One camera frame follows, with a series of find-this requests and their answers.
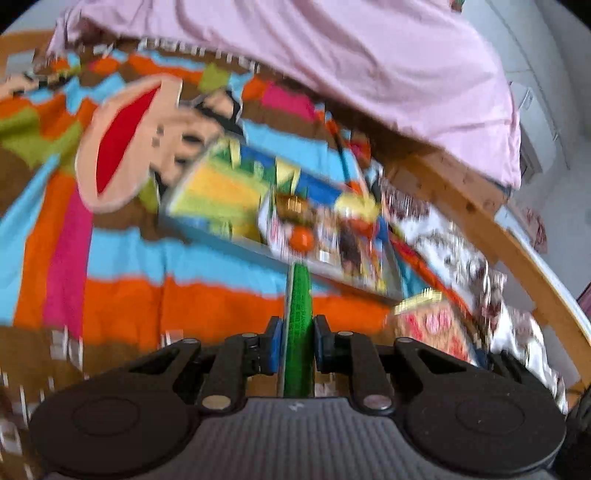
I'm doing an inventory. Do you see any printed monkey blanket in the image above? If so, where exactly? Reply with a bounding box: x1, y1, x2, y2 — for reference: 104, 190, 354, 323
0, 39, 490, 480

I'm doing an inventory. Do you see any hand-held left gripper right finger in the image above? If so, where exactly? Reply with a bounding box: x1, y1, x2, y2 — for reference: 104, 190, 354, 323
314, 315, 472, 414

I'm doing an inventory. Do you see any small orange ball candy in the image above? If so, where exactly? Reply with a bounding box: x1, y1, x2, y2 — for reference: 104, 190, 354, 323
288, 226, 317, 253

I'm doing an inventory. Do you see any wooden bed frame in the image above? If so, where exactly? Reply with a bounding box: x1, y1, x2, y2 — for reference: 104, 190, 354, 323
383, 148, 591, 389

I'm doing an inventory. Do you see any pink bed sheet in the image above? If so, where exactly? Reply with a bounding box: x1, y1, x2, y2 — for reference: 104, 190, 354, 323
46, 0, 522, 188

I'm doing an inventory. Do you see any gold snack packet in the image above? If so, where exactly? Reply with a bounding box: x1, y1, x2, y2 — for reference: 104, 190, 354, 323
276, 193, 311, 225

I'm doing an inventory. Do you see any dark brown snack packet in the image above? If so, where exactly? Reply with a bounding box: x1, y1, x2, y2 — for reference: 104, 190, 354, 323
339, 226, 370, 278

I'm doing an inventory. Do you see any pink floral cloth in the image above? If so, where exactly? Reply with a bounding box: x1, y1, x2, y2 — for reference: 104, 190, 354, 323
522, 207, 549, 253

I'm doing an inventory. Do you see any wooden bed rail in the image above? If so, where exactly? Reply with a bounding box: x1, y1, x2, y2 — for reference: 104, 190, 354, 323
0, 30, 57, 80

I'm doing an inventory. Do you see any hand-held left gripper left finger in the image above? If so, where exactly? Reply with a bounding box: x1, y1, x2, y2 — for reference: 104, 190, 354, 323
122, 316, 284, 413

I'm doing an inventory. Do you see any white air conditioner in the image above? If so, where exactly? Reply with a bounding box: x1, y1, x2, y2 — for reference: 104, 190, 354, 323
508, 82, 544, 180

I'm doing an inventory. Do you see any pale snack packet red print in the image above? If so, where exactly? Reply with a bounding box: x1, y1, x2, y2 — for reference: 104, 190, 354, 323
392, 290, 477, 366

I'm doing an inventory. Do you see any white brown floral quilt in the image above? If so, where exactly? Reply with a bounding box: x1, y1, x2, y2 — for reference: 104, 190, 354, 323
369, 185, 570, 412

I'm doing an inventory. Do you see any dinosaur print tray box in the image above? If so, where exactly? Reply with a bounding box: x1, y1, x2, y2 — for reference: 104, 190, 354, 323
159, 136, 405, 306

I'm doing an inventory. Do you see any green sausage stick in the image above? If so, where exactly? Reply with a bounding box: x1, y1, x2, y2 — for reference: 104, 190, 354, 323
277, 261, 317, 400

